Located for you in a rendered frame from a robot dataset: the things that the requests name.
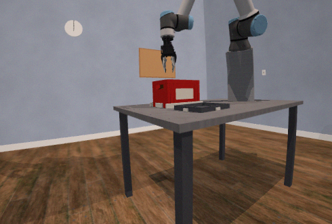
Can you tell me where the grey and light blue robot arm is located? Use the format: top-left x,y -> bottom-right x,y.
160,0 -> 268,51

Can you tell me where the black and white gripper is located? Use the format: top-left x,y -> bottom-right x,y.
161,35 -> 177,73

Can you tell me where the red crate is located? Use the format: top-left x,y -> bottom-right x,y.
152,79 -> 200,108

